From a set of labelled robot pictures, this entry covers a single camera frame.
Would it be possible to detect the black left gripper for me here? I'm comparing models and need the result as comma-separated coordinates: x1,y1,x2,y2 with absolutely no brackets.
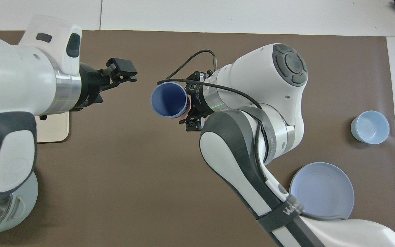
80,58,138,111

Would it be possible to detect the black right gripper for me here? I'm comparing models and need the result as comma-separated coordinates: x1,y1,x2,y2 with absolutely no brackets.
185,71,215,132

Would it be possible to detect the pink cup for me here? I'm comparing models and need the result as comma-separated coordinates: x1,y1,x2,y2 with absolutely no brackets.
179,103,193,123

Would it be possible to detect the blue ribbed cup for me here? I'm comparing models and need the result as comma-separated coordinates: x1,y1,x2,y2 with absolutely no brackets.
151,82,188,119

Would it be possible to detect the cream tray with bear print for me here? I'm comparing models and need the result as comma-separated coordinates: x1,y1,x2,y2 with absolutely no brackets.
36,111,70,143

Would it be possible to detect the brown table mat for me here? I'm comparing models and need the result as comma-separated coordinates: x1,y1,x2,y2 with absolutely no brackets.
0,30,395,247

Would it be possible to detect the pale blue plate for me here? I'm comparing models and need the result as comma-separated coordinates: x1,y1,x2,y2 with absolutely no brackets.
289,162,355,220

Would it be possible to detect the pale green cooking pot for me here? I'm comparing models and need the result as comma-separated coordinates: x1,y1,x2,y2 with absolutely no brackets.
0,172,39,239

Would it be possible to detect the light blue bowl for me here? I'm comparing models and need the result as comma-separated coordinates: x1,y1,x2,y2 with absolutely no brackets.
351,110,390,144

